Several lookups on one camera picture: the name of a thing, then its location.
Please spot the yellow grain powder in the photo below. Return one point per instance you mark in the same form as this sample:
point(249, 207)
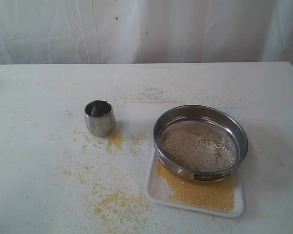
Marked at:
point(200, 152)

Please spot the white backdrop curtain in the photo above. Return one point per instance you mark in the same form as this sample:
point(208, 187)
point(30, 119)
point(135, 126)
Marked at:
point(145, 31)

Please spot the white plastic tray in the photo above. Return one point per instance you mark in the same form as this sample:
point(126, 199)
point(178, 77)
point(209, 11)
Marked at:
point(158, 192)

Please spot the round steel mesh sieve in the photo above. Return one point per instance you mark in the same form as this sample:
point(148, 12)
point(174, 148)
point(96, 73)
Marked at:
point(198, 119)

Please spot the stainless steel cup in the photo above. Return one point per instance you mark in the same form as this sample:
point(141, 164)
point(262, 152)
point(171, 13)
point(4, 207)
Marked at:
point(99, 118)

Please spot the sieved yellow grains on tray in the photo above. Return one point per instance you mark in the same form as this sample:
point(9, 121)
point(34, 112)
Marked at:
point(215, 195)

